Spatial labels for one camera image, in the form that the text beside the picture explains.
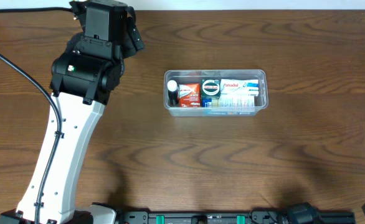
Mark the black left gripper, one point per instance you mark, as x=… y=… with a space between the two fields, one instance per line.
x=134 y=35

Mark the green round tin box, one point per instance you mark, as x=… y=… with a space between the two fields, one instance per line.
x=210 y=88

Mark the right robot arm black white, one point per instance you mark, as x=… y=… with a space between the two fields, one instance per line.
x=306 y=214

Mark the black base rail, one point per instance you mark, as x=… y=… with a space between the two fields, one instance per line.
x=252 y=217

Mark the white Panadol box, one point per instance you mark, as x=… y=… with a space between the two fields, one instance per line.
x=233 y=87

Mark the blue KoolFever box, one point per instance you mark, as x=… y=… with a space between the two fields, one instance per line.
x=229 y=105

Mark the black bottle with white cap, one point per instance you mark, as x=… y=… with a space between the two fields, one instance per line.
x=173 y=93

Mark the red orange medicine box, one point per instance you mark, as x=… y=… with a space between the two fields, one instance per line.
x=189 y=95

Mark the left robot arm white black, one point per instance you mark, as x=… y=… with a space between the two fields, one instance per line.
x=83 y=77

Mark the clear plastic container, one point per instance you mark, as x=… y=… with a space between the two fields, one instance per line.
x=196 y=76

